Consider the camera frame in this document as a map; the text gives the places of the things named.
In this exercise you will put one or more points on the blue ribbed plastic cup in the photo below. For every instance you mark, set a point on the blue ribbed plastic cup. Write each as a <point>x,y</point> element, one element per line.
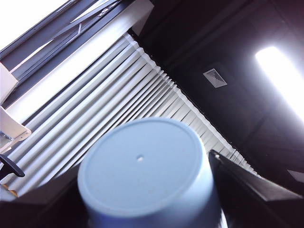
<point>142,166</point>

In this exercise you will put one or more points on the square ceiling air vent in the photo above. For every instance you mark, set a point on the square ceiling air vent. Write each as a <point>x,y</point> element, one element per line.
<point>215,78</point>

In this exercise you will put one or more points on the white metal bracket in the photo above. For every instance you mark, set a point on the white metal bracket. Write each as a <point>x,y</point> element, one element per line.
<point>12,128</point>

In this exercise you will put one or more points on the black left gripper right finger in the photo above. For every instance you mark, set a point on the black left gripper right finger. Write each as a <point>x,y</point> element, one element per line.
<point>251,197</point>

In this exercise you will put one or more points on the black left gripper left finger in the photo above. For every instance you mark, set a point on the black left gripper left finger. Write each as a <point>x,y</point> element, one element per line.
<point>42,211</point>

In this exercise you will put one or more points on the white pleated window blind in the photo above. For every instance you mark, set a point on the white pleated window blind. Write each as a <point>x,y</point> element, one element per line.
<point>107,99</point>

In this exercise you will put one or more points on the bright ceiling light strip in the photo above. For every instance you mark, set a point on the bright ceiling light strip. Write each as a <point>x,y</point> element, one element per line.
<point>280,78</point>

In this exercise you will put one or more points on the dark grey window frame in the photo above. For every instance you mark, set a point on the dark grey window frame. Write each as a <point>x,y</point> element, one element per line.
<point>42,40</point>

